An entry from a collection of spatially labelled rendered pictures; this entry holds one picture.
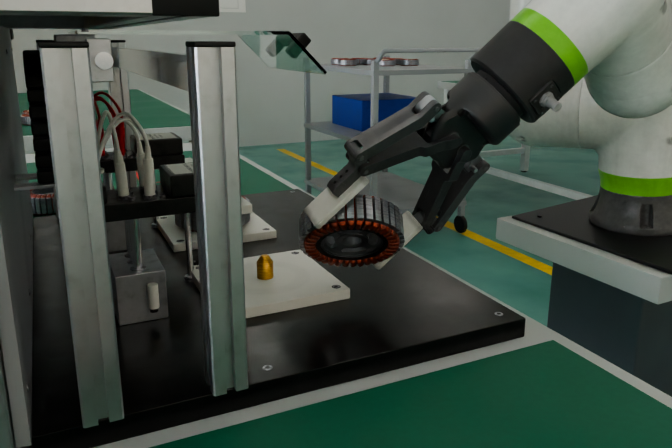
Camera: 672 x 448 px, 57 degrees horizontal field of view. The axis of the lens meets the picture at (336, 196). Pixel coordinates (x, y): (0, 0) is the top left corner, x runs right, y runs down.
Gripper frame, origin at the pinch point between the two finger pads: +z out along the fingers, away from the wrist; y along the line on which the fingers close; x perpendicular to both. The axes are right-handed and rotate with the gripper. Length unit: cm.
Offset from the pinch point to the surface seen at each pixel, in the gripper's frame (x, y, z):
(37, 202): 54, -1, 43
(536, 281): 85, 215, -9
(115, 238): 25.3, -3.6, 27.2
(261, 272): 5.4, 0.4, 12.1
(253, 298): 0.9, -2.3, 13.1
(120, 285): 4.3, -13.7, 20.1
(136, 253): 6.3, -13.6, 17.2
